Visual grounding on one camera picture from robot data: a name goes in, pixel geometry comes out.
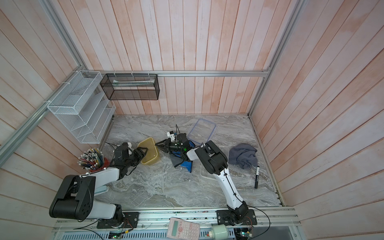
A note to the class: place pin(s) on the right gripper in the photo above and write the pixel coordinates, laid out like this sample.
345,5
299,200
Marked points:
166,146

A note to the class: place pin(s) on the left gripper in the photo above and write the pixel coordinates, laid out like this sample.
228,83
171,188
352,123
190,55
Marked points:
140,154

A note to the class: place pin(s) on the yellow lunch box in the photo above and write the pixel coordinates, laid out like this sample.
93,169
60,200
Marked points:
152,155

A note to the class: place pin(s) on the grey cloth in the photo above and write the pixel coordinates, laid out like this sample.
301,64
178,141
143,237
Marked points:
244,156

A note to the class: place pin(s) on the clear lunch box blue rim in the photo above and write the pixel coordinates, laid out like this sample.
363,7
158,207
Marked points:
207,174

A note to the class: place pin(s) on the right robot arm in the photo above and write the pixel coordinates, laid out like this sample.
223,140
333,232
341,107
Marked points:
235,202

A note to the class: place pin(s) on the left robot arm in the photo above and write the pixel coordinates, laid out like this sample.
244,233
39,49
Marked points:
75,198

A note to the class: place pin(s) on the blue cloth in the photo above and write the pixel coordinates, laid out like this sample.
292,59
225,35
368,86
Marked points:
177,161

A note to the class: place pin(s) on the red pencil cup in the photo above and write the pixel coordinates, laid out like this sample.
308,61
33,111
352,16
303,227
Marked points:
93,160

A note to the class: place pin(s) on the light blue pencil case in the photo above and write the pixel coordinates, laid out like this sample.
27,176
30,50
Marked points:
101,190

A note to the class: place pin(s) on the black mesh basket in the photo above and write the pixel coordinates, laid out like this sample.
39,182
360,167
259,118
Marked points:
143,87

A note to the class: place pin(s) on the pink calculator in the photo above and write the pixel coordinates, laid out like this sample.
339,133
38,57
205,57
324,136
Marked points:
183,230

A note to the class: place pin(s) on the black white marker pen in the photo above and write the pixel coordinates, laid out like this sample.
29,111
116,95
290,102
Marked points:
257,174

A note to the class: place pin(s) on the pale green tape roll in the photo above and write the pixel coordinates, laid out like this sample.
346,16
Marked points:
218,232

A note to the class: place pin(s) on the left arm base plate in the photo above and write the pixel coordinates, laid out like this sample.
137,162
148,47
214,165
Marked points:
129,219

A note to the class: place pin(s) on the white wire mesh shelf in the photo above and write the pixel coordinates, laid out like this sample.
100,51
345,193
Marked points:
82,109

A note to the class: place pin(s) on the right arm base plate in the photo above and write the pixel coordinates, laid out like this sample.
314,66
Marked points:
223,217

